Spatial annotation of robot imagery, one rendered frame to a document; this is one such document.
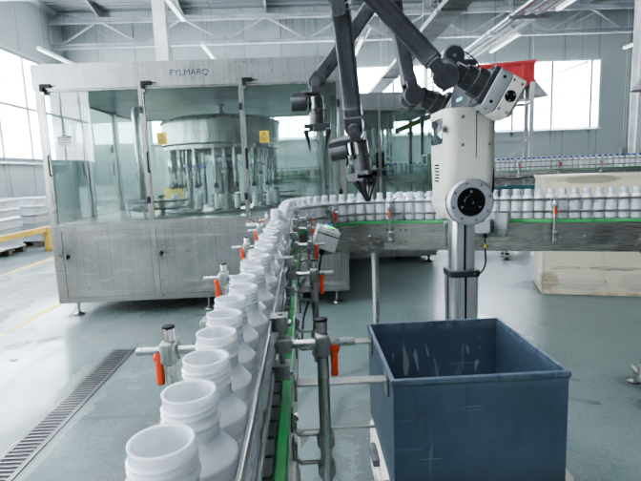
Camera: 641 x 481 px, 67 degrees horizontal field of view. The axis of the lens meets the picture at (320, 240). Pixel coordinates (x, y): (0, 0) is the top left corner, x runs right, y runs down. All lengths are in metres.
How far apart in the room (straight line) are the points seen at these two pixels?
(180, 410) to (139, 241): 4.57
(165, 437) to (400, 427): 0.64
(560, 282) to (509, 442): 4.45
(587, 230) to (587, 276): 2.45
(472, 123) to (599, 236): 1.49
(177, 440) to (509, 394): 0.71
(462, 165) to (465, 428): 0.98
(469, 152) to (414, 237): 1.32
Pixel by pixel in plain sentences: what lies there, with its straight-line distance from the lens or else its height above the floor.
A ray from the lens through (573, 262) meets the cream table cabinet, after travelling 5.36.
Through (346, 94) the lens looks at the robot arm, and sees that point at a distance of 1.57.
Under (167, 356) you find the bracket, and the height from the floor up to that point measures 1.07.
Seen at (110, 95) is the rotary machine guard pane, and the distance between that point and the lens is 4.98.
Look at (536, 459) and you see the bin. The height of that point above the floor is 0.79.
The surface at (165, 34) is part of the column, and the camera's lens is 10.38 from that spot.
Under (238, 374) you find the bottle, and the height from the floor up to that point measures 1.13.
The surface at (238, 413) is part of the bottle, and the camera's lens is 0.40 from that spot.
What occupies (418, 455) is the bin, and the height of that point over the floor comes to 0.81.
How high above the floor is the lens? 1.31
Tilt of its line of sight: 8 degrees down
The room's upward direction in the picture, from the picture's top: 2 degrees counter-clockwise
